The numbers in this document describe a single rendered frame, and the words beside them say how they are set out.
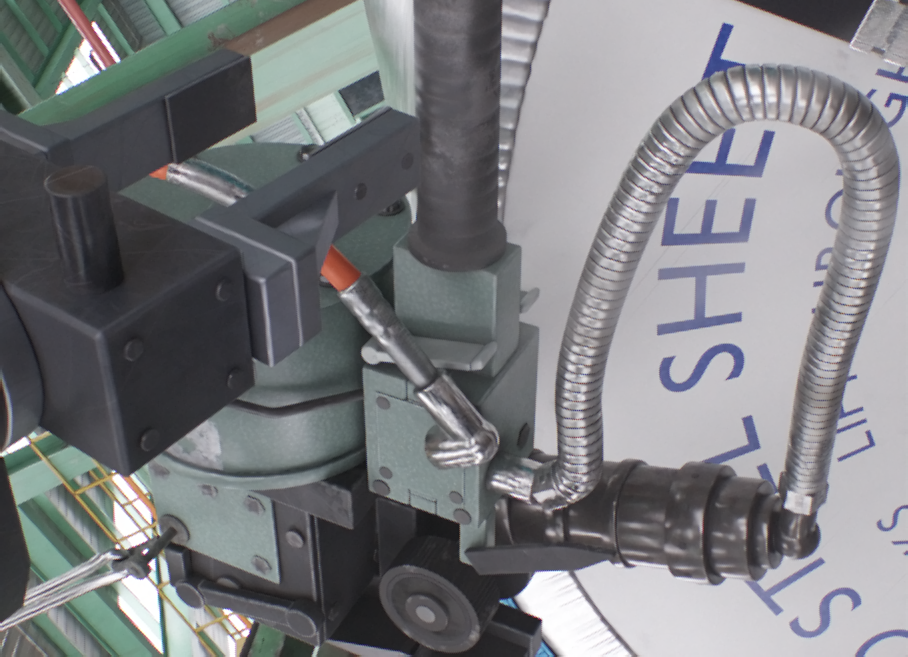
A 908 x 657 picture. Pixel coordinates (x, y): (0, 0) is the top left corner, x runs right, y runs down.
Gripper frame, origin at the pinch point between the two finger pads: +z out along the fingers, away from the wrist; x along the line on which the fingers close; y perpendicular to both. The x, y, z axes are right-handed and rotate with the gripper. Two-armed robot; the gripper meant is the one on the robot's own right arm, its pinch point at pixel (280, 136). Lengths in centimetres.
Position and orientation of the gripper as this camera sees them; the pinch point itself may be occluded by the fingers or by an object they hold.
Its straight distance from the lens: 46.7
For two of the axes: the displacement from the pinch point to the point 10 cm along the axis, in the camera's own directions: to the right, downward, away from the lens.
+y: 0.0, -8.1, -5.9
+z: 6.0, -4.7, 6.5
